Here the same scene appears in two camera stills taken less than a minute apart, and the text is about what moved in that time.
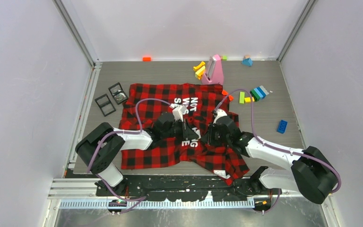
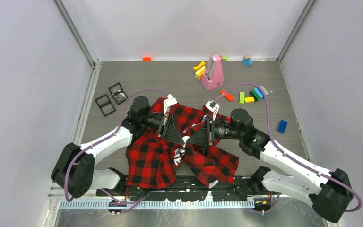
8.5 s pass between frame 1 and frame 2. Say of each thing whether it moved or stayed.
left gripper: moved
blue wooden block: stayed
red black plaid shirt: moved
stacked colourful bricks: stayed
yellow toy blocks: stayed
